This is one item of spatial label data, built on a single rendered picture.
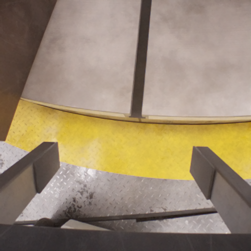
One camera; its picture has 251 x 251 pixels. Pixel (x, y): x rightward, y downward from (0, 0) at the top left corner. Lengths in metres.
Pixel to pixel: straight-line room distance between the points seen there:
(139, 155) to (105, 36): 0.57
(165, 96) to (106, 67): 0.25
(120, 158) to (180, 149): 0.31
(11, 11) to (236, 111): 0.82
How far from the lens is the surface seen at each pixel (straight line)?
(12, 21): 0.78
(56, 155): 0.17
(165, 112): 0.64
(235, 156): 1.02
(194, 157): 0.16
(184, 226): 1.01
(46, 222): 1.02
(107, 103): 0.66
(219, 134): 1.00
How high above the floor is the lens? 0.93
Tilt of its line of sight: 79 degrees down
